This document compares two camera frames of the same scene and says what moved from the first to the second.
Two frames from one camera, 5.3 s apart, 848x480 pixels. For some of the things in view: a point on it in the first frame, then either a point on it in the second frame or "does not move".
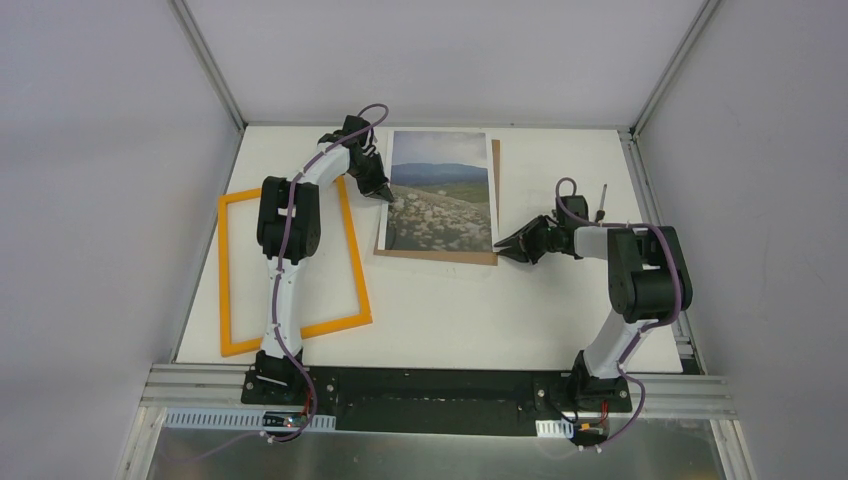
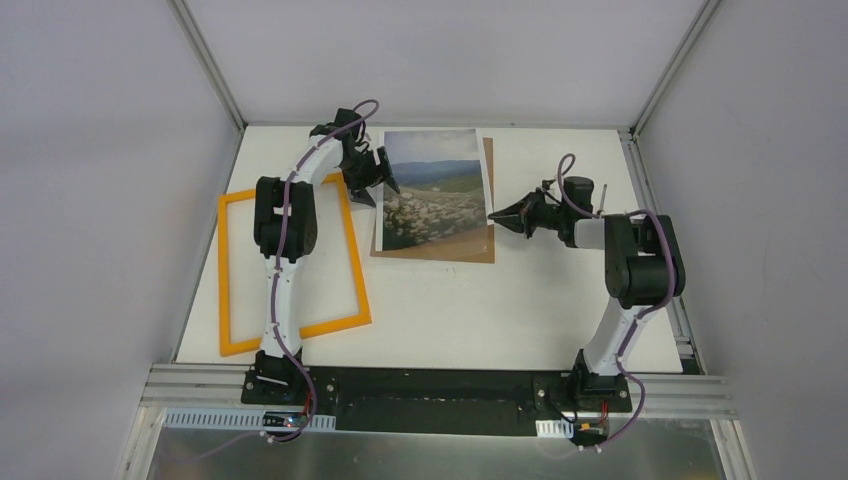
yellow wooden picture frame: (365, 315) does not move
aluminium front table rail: (168, 388) does not move
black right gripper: (538, 238) → (530, 216)
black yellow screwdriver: (601, 213) does not move
